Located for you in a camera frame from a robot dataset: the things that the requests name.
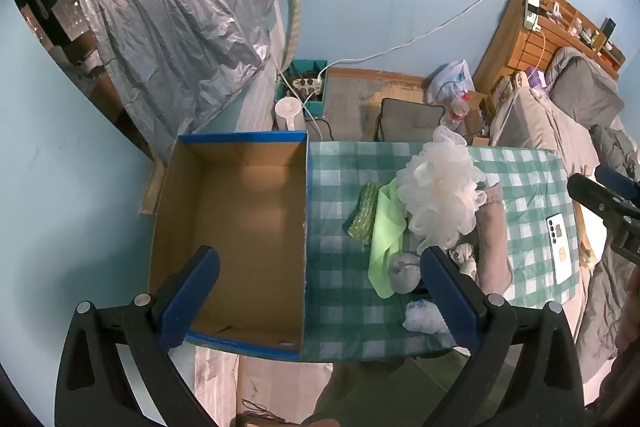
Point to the grey blanket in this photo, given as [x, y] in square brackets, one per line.
[617, 147]

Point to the dark grey pillow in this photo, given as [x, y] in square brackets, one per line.
[585, 89]

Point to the white mesh bath loofah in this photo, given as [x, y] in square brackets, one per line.
[440, 192]

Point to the small brown cardboard box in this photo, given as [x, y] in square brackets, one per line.
[475, 122]

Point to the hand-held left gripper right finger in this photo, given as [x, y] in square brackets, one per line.
[450, 297]

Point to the teal plastic crate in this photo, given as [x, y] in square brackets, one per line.
[315, 104]

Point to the cardboard box with blue edges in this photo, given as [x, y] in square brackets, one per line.
[240, 217]

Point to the grey soft cloth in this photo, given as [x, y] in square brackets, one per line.
[405, 274]

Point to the pale pink towel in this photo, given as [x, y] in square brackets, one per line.
[492, 237]

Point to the white and blue plastic bag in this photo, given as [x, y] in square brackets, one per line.
[452, 77]

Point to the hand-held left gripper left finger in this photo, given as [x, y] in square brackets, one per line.
[190, 297]

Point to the dark cluttered shelf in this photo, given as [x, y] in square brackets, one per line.
[65, 37]

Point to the green checked tablecloth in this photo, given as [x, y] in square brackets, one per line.
[340, 207]

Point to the silver foil tarp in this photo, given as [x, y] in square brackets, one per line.
[175, 7]

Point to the grey seat cushion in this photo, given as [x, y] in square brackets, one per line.
[407, 119]

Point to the white crumpled plastic bag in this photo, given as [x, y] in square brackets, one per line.
[422, 317]

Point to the green textured sponge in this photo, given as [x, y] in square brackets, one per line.
[362, 217]

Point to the light green cloth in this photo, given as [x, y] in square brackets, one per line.
[385, 237]

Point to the beige bed cushion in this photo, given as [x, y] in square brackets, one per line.
[540, 122]

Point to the person's leg in green pants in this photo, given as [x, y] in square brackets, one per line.
[370, 387]

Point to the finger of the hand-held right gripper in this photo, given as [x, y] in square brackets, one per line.
[617, 187]
[597, 199]

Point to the white charger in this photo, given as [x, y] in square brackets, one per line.
[532, 12]

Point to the white smartphone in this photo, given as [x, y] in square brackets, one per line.
[559, 247]

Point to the white patterned cloth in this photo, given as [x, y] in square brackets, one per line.
[465, 259]

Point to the clear bottle with red cap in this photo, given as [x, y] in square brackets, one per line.
[459, 107]

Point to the white power strip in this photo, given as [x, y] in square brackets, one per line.
[306, 84]

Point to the wooden slatted headboard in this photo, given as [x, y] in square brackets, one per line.
[520, 42]

